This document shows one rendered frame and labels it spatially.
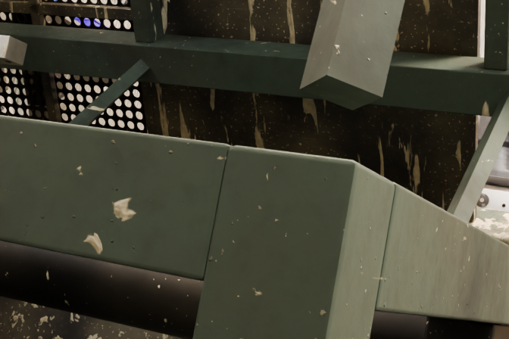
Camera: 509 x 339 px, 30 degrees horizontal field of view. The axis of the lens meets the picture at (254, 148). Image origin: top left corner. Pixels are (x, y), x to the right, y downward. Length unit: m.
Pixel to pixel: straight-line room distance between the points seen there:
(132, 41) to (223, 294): 1.37
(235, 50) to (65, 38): 0.39
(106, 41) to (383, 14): 1.35
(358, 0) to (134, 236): 0.22
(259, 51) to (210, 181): 1.19
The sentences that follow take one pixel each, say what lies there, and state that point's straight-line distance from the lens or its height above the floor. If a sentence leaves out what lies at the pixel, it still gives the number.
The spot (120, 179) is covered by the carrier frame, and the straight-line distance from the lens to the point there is 0.65.
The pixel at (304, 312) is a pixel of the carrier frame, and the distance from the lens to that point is 0.58.
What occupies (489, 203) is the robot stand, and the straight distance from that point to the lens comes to 2.35.
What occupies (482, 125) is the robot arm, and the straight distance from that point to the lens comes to 2.54.
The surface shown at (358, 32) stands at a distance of 0.64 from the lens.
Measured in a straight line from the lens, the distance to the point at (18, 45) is 1.70.
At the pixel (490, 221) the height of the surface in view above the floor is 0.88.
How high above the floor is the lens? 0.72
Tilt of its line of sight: 7 degrees up
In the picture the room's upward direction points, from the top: 11 degrees clockwise
